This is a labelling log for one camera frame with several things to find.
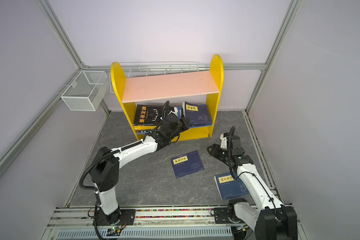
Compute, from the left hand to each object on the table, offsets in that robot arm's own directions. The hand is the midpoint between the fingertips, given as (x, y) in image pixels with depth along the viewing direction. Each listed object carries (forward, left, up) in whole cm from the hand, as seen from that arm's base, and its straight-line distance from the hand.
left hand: (192, 121), depth 83 cm
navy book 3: (-31, -19, -23) cm, 43 cm away
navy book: (+6, -3, -2) cm, 7 cm away
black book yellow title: (+9, +26, -3) cm, 28 cm away
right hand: (-13, -9, -11) cm, 19 cm away
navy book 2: (-15, +4, -24) cm, 28 cm away
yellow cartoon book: (+1, +28, -5) cm, 29 cm away
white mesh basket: (+31, +68, 0) cm, 74 cm away
